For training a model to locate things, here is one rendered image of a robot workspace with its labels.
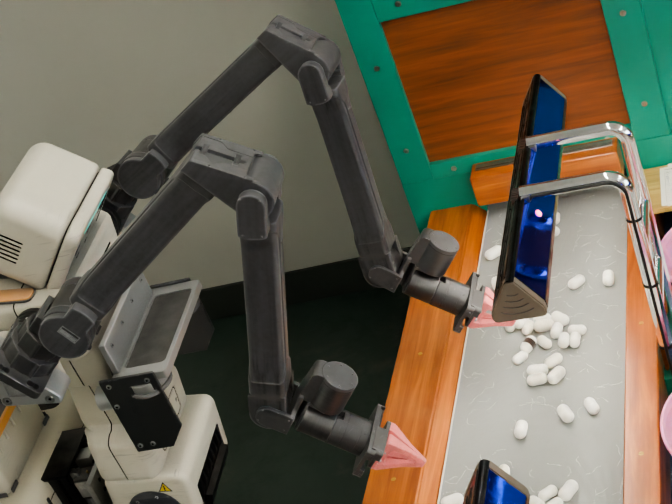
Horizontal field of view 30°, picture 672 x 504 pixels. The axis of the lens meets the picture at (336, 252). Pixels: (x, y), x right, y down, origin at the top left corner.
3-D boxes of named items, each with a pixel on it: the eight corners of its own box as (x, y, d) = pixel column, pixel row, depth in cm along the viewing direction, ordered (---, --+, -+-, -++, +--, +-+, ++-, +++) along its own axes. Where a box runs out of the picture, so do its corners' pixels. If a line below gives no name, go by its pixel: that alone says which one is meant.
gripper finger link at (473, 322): (524, 292, 222) (476, 272, 221) (522, 318, 216) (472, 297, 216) (508, 318, 226) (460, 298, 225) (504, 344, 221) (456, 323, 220)
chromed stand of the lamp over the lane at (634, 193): (574, 408, 217) (507, 197, 194) (578, 334, 233) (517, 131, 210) (686, 394, 211) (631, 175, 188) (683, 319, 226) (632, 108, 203)
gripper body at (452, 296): (483, 274, 222) (445, 258, 221) (477, 311, 214) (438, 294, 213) (467, 299, 226) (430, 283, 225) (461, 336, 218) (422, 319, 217)
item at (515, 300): (493, 324, 183) (480, 286, 179) (525, 111, 232) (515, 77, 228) (547, 317, 180) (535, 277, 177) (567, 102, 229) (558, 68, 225)
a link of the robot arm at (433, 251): (375, 253, 224) (365, 278, 216) (401, 204, 217) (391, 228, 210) (436, 283, 224) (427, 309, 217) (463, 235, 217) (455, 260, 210)
